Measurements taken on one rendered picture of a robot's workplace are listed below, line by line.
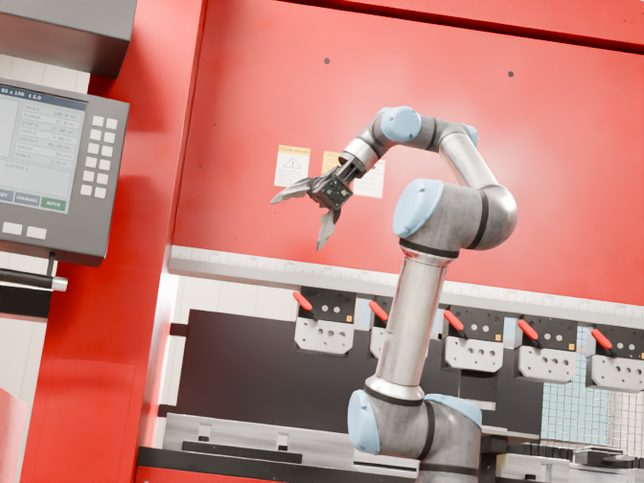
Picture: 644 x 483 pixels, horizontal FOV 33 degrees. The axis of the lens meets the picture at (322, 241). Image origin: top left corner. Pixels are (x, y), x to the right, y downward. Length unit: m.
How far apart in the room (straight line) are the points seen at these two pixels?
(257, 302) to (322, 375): 2.45
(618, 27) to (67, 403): 1.85
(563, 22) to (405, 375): 1.48
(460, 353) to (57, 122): 1.19
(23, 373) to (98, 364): 3.47
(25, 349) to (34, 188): 3.73
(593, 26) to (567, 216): 0.57
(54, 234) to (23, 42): 0.52
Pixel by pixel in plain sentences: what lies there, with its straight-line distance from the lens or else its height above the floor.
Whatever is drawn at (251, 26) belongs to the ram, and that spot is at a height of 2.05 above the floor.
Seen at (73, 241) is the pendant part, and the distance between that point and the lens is 2.40.
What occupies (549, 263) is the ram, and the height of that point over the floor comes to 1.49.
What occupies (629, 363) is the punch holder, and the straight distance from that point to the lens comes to 3.05.
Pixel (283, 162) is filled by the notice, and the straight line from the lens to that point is 2.97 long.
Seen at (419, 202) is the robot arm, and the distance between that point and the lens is 2.01.
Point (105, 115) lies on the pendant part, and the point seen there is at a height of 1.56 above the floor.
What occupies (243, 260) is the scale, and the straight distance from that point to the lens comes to 2.89.
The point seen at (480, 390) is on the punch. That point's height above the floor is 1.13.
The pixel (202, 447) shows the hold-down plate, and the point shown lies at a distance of 2.78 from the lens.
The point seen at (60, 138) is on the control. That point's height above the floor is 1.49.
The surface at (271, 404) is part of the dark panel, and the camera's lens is 3.38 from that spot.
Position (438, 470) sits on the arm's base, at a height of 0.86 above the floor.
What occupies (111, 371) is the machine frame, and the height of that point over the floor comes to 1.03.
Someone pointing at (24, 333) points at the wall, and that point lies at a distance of 6.14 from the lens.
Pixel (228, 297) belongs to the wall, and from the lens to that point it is 5.85.
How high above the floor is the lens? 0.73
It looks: 14 degrees up
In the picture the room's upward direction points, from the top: 6 degrees clockwise
